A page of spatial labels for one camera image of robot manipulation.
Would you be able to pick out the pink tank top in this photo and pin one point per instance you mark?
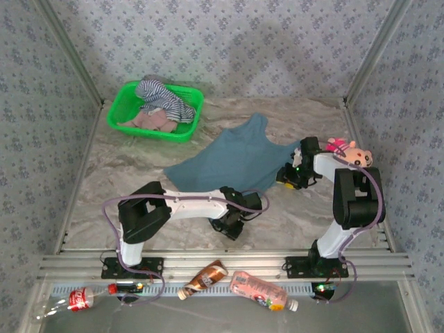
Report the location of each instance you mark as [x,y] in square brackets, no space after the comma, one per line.
[152,121]

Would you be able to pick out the blue white striped tank top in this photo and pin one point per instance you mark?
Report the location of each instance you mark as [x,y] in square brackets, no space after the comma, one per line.
[166,100]

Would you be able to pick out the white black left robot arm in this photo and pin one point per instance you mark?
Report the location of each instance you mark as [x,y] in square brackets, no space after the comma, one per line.
[194,206]

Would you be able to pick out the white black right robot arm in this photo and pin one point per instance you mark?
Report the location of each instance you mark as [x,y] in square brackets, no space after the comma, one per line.
[357,197]

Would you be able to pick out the pink plush toy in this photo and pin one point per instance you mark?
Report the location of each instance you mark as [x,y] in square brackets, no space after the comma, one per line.
[357,157]

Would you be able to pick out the brown drink bottle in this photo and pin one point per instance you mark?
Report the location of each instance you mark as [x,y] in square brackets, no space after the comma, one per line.
[204,277]

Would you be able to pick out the pink drink bottle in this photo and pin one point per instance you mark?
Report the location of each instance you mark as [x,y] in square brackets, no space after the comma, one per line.
[260,289]

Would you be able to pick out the small circuit board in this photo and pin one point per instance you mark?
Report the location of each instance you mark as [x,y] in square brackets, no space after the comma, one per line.
[130,287]
[324,288]

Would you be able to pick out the green plastic basket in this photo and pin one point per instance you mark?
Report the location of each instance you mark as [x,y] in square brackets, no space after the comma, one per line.
[119,118]

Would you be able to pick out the clear red-label cola bottle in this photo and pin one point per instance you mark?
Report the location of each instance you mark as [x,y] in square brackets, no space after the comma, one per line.
[78,299]

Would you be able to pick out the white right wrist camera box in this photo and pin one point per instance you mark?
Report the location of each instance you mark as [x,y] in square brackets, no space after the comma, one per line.
[297,157]

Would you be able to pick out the aluminium mounting rail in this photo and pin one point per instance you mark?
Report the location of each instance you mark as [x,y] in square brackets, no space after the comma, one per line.
[225,263]

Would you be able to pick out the aluminium table side rail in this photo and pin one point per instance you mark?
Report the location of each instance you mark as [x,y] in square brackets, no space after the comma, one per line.
[78,180]
[374,194]

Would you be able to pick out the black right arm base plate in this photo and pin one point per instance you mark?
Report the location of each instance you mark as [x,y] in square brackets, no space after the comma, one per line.
[298,268]

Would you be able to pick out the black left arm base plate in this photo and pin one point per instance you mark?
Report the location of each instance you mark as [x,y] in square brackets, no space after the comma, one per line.
[111,268]

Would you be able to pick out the aluminium frame post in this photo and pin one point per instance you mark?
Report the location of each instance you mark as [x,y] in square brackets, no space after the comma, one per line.
[69,52]
[378,52]

